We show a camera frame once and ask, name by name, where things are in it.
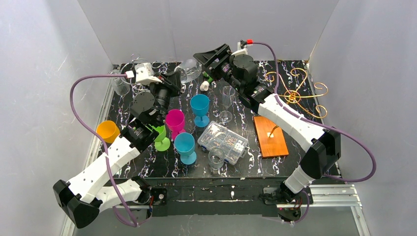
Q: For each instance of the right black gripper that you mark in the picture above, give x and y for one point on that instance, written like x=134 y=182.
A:
x=220 y=61

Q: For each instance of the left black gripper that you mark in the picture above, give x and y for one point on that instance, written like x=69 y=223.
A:
x=170 y=82

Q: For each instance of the clear glass back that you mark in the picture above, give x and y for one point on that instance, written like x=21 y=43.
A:
x=189 y=69

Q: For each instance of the teal plastic wine glass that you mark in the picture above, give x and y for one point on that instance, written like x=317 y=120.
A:
x=200 y=107

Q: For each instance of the clear wine glass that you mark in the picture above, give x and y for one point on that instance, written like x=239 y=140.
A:
x=228 y=96

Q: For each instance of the blue plastic wine glass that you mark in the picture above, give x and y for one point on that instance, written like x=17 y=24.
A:
x=184 y=143

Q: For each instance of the green plastic wine glass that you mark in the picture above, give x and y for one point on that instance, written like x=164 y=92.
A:
x=161 y=142

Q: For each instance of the orange plastic wine glass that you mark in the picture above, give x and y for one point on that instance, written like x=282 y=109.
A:
x=108 y=131

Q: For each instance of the clear glass front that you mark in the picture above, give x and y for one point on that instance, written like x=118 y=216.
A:
x=216 y=159

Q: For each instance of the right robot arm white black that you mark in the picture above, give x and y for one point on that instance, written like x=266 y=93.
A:
x=322 y=145

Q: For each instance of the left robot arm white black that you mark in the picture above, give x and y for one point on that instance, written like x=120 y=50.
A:
x=94 y=190

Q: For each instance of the magenta plastic wine glass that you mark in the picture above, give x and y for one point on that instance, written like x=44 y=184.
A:
x=175 y=120

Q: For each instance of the green white toy drill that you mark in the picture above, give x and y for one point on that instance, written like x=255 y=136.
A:
x=207 y=82

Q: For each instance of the clear plastic screw box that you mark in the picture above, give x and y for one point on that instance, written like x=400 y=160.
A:
x=233 y=145

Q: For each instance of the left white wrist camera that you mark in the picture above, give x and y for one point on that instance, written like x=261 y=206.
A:
x=142 y=74

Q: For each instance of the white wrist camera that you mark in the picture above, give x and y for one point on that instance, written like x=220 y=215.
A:
x=142 y=74
x=243 y=47

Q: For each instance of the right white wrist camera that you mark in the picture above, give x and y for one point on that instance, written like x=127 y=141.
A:
x=243 y=47

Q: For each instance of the silver wire wine glass rack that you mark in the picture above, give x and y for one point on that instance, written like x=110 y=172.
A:
x=134 y=62

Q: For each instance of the gold wire wine glass rack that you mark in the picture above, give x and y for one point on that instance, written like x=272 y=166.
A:
x=271 y=139

